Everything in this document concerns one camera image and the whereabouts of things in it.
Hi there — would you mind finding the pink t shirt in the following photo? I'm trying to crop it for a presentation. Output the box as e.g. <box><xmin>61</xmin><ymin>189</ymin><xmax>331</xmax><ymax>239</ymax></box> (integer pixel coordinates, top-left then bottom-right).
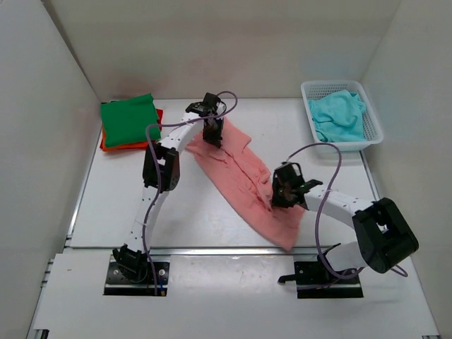
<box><xmin>186</xmin><ymin>120</ymin><xmax>304</xmax><ymax>251</ymax></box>

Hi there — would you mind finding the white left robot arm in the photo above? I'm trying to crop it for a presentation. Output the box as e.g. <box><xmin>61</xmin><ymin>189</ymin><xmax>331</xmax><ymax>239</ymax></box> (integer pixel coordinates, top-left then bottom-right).
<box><xmin>123</xmin><ymin>93</ymin><xmax>229</xmax><ymax>254</ymax></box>

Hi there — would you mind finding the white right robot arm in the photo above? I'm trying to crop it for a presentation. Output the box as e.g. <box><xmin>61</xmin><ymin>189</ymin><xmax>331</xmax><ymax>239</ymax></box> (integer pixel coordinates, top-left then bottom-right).
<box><xmin>272</xmin><ymin>162</ymin><xmax>420</xmax><ymax>283</ymax></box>

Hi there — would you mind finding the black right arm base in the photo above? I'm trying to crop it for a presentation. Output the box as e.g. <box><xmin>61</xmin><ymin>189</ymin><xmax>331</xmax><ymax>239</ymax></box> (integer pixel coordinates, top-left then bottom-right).
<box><xmin>278</xmin><ymin>247</ymin><xmax>364</xmax><ymax>299</ymax></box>

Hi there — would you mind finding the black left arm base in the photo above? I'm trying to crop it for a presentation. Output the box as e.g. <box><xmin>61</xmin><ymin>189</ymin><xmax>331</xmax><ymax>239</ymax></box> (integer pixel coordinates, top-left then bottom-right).
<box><xmin>104</xmin><ymin>245</ymin><xmax>170</xmax><ymax>297</ymax></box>

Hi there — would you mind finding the red folded t shirt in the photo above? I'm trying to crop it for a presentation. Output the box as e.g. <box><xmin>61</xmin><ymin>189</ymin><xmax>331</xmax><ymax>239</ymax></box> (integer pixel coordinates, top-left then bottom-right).
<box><xmin>99</xmin><ymin>108</ymin><xmax>165</xmax><ymax>150</ymax></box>

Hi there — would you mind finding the orange folded t shirt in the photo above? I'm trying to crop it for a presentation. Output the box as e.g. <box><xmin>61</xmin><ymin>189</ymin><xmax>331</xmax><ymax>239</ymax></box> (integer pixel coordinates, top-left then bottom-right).
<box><xmin>100</xmin><ymin>129</ymin><xmax>148</xmax><ymax>152</ymax></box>

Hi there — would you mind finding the turquoise t shirt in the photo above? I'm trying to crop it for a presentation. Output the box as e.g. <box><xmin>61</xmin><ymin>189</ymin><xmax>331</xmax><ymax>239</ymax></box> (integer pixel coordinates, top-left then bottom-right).
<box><xmin>308</xmin><ymin>90</ymin><xmax>367</xmax><ymax>143</ymax></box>

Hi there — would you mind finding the green folded t shirt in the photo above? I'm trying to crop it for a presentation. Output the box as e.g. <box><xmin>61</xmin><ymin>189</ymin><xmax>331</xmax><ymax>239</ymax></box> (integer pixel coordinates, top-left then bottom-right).
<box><xmin>101</xmin><ymin>93</ymin><xmax>161</xmax><ymax>148</ymax></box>

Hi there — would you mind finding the white plastic basket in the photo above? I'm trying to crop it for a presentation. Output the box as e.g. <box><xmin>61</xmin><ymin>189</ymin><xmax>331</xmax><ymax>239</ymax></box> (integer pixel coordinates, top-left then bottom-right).
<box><xmin>300</xmin><ymin>80</ymin><xmax>383</xmax><ymax>152</ymax></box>

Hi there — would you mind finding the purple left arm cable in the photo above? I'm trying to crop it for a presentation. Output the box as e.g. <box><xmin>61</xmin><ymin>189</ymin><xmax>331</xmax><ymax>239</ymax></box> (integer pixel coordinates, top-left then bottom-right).
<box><xmin>139</xmin><ymin>90</ymin><xmax>238</xmax><ymax>296</ymax></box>

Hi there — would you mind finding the aluminium table edge rail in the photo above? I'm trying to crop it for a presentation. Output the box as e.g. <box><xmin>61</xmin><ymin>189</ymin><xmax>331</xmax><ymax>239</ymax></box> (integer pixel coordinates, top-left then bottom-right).
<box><xmin>150</xmin><ymin>246</ymin><xmax>318</xmax><ymax>256</ymax></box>

